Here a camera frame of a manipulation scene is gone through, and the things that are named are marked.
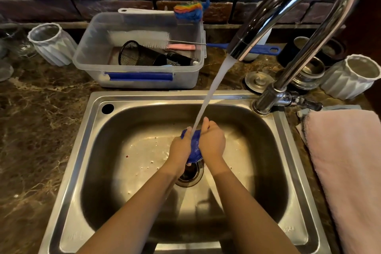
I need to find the person's right hand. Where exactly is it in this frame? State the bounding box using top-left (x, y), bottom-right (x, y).
top-left (198, 117), bottom-right (227, 168)

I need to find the person's left hand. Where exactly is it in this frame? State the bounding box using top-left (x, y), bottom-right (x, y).
top-left (167, 127), bottom-right (194, 171)

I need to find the blue cloth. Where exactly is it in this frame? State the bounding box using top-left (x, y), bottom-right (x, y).
top-left (181, 128), bottom-right (205, 164)

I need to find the person's left forearm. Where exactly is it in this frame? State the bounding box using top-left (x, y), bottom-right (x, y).
top-left (76, 162), bottom-right (183, 254)

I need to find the person's right forearm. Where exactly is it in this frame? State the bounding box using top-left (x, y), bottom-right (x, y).
top-left (205, 157), bottom-right (301, 254)

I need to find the metal sink drain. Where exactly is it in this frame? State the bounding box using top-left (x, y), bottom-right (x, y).
top-left (175, 159), bottom-right (205, 188)

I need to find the metal sink stopper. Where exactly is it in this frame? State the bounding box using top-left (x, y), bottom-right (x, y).
top-left (245, 71), bottom-right (274, 94)

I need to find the black cylinder container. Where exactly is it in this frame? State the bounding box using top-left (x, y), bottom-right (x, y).
top-left (153, 50), bottom-right (199, 67)

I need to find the black mesh cup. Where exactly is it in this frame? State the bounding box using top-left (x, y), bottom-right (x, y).
top-left (118, 40), bottom-right (167, 67)

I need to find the stainless steel sink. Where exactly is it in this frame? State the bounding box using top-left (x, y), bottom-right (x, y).
top-left (39, 90), bottom-right (332, 254)

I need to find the clear plastic bin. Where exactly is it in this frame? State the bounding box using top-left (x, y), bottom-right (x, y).
top-left (73, 12), bottom-right (207, 89)

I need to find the metal strainer basket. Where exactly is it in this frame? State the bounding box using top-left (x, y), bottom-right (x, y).
top-left (290, 56), bottom-right (326, 91)

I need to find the white ribbed vase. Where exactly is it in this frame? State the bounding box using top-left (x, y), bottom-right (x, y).
top-left (27, 23), bottom-right (78, 67)
top-left (320, 54), bottom-right (381, 100)

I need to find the pink towel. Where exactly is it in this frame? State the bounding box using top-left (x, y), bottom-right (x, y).
top-left (303, 110), bottom-right (381, 254)

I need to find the clear glass vessel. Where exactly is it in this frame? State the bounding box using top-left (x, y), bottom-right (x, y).
top-left (0, 22), bottom-right (37, 60)

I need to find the clear glass lid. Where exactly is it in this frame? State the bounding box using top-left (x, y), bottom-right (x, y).
top-left (0, 60), bottom-right (14, 82)

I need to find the blue handled utensil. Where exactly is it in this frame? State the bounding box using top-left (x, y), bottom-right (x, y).
top-left (206, 43), bottom-right (282, 56)

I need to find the white bottle brush pink handle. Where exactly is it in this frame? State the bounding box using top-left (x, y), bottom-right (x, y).
top-left (107, 31), bottom-right (206, 51)

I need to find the rainbow sponge brush white handle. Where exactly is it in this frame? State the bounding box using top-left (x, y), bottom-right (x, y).
top-left (118, 0), bottom-right (211, 23)

